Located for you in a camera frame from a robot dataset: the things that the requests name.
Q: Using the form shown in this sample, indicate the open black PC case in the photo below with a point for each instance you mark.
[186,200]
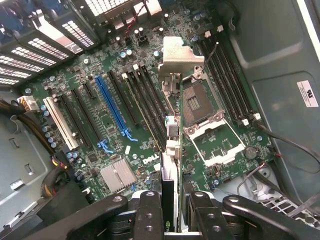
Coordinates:
[275,50]

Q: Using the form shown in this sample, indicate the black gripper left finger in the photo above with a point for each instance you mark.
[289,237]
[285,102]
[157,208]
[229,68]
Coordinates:
[150,217]

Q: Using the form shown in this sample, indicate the blue expansion slot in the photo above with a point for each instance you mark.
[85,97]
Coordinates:
[110,102]

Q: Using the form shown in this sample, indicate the thin locking lever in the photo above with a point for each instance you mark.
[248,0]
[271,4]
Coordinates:
[211,53]

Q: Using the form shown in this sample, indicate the metal socket cover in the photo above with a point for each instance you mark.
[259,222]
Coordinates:
[195,130]

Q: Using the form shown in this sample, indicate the green motherboard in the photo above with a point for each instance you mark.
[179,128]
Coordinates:
[105,120]

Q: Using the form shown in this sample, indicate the white label sticker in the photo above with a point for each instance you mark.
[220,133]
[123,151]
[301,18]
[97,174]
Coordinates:
[307,93]

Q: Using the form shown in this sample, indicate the short black expansion slot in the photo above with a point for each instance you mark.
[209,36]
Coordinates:
[90,90]

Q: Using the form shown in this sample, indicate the coin cell battery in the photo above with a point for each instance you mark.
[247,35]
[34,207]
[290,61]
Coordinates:
[250,153]

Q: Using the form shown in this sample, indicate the black RAM slot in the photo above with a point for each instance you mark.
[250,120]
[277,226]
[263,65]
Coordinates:
[237,72]
[217,77]
[230,73]
[155,100]
[223,75]
[146,102]

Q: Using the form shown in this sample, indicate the white expansion slot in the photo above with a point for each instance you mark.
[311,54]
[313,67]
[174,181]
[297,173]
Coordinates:
[61,123]

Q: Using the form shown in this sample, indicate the silver chipset heatsink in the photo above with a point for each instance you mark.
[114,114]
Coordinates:
[117,175]

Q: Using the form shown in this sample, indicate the CPU socket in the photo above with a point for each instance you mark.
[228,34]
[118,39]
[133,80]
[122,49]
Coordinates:
[197,102]

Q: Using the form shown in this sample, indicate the white power connector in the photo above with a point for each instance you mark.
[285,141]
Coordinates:
[28,103]

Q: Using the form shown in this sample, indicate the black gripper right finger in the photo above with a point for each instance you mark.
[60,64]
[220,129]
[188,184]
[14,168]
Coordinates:
[207,220]

